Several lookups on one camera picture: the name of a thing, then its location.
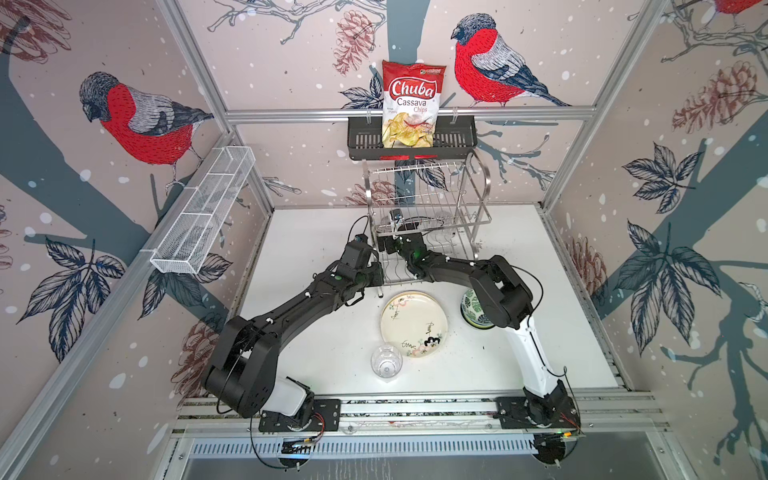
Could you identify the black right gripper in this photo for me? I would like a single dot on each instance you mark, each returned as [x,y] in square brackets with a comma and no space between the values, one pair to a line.
[388,241]

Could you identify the silver two-tier dish rack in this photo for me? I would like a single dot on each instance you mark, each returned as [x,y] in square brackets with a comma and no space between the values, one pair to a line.
[447,197]

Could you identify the white floral plate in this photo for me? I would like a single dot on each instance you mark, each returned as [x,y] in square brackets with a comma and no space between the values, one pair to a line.
[414,323]

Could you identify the green leaf pattern bowl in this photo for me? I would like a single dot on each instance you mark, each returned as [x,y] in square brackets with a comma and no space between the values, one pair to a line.
[473,313]

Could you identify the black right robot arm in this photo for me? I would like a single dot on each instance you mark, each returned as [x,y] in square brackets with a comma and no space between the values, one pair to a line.
[507,302]

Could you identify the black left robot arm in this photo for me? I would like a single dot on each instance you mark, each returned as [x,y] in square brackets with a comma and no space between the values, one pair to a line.
[242,369]

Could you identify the Chuba cassava chips bag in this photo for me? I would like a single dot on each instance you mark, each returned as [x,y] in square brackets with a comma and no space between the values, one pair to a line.
[411,102]

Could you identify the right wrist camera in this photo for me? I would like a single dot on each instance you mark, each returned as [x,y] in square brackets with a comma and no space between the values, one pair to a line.
[400,223]

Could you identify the black wall basket shelf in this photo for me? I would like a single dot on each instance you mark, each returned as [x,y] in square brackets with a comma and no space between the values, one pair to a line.
[454,138]

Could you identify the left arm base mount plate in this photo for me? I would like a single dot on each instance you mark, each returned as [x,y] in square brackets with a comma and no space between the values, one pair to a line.
[300,417]

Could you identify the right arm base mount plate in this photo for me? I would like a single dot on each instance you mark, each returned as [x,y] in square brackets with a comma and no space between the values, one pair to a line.
[521,413]

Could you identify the white wire wall basket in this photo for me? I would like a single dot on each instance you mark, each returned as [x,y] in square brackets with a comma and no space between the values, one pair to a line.
[192,235]

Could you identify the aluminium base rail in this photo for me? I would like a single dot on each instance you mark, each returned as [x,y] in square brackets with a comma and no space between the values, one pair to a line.
[412,425]

